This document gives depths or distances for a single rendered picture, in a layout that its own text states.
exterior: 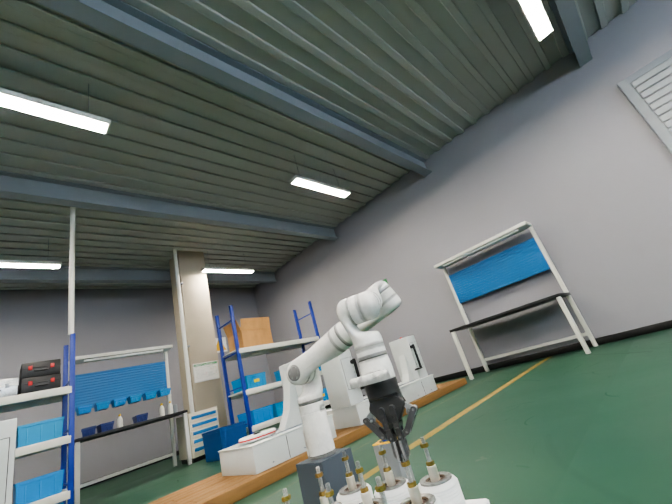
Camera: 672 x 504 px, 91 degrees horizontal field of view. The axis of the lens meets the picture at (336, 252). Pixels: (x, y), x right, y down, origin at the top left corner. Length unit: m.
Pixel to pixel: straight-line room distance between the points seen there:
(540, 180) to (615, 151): 0.92
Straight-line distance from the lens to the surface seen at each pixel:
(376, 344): 0.78
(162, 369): 6.83
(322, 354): 1.20
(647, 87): 6.17
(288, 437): 3.00
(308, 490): 1.33
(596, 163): 6.00
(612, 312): 5.78
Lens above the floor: 0.52
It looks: 21 degrees up
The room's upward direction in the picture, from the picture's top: 17 degrees counter-clockwise
